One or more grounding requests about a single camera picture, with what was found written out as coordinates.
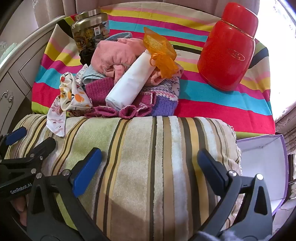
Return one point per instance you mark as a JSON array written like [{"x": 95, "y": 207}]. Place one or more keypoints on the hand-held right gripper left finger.
[{"x": 87, "y": 169}]

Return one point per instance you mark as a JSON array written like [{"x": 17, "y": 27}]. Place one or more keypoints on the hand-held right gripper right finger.
[{"x": 210, "y": 171}]

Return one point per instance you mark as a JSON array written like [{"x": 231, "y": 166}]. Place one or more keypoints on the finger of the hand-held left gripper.
[
  {"x": 16, "y": 136},
  {"x": 44, "y": 146}
]

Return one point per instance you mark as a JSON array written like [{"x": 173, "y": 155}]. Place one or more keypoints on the beige green striped towel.
[{"x": 138, "y": 162}]

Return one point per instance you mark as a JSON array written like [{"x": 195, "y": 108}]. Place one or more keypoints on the white floral fabric hair bow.
[{"x": 74, "y": 97}]

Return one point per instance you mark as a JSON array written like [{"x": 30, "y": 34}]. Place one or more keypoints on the magenta knit glove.
[
  {"x": 99, "y": 90},
  {"x": 136, "y": 111}
]

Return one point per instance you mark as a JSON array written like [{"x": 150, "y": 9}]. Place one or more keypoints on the purple patterned knit hat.
[{"x": 164, "y": 102}]

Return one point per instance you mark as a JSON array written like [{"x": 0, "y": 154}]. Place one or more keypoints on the light blue sock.
[{"x": 92, "y": 74}]

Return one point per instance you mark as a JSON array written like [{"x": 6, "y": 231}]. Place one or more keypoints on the black scrunchie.
[{"x": 85, "y": 56}]

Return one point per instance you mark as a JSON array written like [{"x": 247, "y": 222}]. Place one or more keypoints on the pink soft garment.
[{"x": 108, "y": 55}]

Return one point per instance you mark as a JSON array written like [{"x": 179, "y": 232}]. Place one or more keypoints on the orange organza pouch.
[{"x": 159, "y": 46}]

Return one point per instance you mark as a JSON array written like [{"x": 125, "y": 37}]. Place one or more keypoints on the blue headband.
[{"x": 122, "y": 35}]

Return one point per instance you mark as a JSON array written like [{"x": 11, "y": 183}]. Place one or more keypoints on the person's left hand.
[{"x": 19, "y": 208}]

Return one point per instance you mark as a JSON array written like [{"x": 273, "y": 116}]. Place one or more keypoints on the white carved cabinet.
[{"x": 13, "y": 81}]

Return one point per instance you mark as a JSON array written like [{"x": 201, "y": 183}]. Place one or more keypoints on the multicolour striped cloth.
[{"x": 208, "y": 99}]

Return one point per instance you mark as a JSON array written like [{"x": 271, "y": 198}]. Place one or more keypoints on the red thermos jug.
[{"x": 226, "y": 58}]

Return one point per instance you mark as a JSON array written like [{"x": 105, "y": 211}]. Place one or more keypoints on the glass jar with gold lid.
[{"x": 87, "y": 30}]

